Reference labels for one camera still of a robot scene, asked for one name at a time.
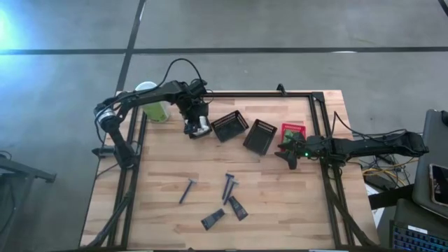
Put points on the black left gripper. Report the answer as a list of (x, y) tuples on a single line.
[(195, 106)]

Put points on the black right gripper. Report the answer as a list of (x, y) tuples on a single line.
[(311, 147)]

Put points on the clear bag of cotton balls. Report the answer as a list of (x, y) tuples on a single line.
[(202, 125)]

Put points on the green plastic bottle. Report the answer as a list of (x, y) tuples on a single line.
[(288, 134)]

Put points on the long dark screw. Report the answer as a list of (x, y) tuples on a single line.
[(187, 192)]

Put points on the dark blue shave butter tube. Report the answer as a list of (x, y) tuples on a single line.
[(213, 219), (238, 209)]

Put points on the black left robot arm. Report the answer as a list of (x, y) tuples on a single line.
[(147, 96)]

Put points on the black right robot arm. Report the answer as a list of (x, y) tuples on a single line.
[(378, 145)]

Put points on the black plastic basket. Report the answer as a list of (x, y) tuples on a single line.
[(260, 137), (195, 136), (229, 126)]

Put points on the red plastic basket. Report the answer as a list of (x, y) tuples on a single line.
[(297, 126)]

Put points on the green and white wipes canister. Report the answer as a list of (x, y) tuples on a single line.
[(154, 105)]

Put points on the grey side table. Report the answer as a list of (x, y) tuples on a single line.
[(428, 147)]

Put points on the smartphone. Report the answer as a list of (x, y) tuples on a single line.
[(439, 185)]

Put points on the blue backlit keyboard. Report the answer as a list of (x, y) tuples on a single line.
[(416, 239)]

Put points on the black metal stand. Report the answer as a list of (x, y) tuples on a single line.
[(21, 175)]

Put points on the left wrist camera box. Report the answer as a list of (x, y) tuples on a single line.
[(197, 87)]

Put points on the black aluminium rig frame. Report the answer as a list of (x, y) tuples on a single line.
[(315, 115)]

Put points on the black frame-mounted clamp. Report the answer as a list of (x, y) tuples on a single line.
[(281, 89)]

